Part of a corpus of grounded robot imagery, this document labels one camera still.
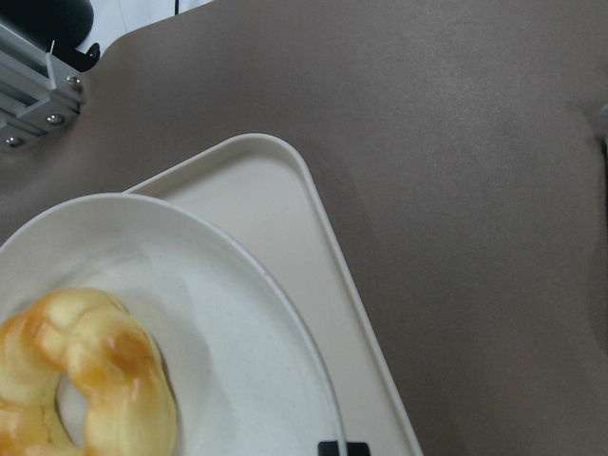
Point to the glazed donut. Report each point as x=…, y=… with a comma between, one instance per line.
x=89, y=337

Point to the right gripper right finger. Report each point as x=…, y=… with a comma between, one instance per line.
x=358, y=449

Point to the cream tray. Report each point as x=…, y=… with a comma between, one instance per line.
x=258, y=189

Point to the aluminium frame post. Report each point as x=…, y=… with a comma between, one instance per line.
x=40, y=91

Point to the grey folded cloth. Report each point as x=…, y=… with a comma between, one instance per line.
x=603, y=121

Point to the white plate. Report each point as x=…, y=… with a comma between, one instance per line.
x=246, y=375

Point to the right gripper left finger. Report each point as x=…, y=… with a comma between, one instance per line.
x=328, y=448

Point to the black thermos bottle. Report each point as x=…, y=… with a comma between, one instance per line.
x=42, y=21

